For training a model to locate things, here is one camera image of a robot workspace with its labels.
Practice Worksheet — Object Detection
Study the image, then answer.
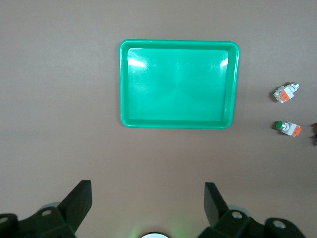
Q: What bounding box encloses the red push button switch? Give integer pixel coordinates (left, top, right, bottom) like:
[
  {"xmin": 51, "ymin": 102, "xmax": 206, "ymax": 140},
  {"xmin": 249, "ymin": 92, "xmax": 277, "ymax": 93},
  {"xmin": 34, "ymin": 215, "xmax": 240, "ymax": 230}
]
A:
[{"xmin": 309, "ymin": 122, "xmax": 317, "ymax": 147}]

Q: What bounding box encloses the white orange-capped switch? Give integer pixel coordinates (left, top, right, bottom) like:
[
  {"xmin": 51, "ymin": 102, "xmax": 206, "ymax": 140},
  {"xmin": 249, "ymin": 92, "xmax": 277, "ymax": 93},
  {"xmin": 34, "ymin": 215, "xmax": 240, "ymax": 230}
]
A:
[{"xmin": 274, "ymin": 120, "xmax": 302, "ymax": 137}]

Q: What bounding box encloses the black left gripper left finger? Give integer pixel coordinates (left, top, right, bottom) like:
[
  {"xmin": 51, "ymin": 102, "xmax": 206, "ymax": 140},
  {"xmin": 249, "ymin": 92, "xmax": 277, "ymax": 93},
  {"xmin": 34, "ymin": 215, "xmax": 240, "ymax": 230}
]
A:
[{"xmin": 0, "ymin": 180, "xmax": 93, "ymax": 238}]

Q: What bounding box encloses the green plastic tray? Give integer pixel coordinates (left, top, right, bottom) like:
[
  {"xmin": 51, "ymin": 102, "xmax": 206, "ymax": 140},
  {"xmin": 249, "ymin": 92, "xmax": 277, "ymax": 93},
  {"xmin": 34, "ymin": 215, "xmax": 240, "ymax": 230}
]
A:
[{"xmin": 118, "ymin": 39, "xmax": 240, "ymax": 130}]

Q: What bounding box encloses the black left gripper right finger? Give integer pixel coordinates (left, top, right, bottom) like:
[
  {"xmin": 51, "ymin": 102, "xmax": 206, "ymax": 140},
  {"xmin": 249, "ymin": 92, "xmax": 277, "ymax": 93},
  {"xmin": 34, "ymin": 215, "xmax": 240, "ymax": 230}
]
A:
[{"xmin": 198, "ymin": 182, "xmax": 307, "ymax": 238}]

